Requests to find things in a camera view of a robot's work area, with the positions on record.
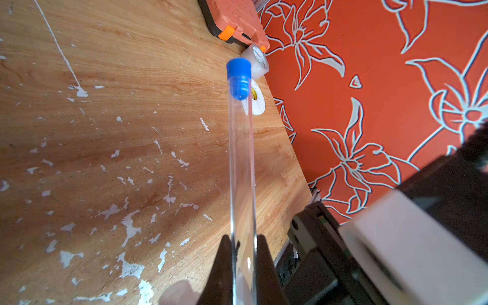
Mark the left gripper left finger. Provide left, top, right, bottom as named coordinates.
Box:
left=197, top=235, right=233, bottom=305

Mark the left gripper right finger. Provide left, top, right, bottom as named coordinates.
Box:
left=256, top=235, right=289, bottom=305

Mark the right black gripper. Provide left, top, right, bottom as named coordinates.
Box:
left=284, top=202, right=385, bottom=304

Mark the white wipe cloth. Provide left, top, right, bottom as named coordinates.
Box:
left=158, top=280, right=201, bottom=305

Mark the white flat tape roll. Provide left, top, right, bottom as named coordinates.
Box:
left=238, top=78, right=266, bottom=116

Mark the clear tape roll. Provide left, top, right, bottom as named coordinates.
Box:
left=241, top=44, right=269, bottom=80

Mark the orange tool case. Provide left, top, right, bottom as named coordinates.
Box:
left=198, top=0, right=270, bottom=52

